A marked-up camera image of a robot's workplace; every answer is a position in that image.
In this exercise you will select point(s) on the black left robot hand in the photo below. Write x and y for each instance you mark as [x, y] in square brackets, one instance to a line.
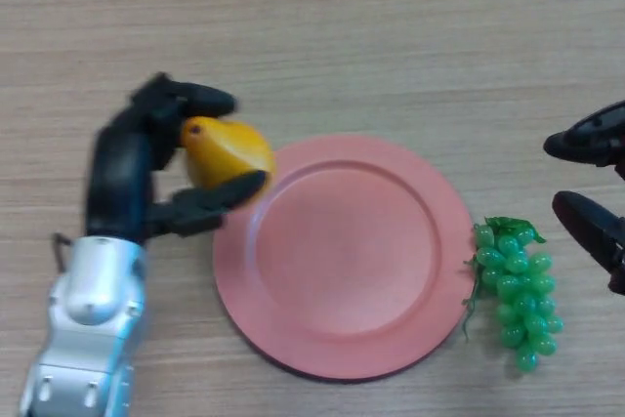
[117, 178]

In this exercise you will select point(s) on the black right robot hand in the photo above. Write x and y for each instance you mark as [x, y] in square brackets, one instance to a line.
[595, 143]

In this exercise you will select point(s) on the yellow pear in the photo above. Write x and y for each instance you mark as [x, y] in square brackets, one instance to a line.
[229, 153]

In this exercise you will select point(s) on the pink round plate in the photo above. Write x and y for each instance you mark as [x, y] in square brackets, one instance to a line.
[351, 265]

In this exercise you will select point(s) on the green grape bunch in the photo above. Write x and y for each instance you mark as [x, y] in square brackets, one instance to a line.
[522, 290]

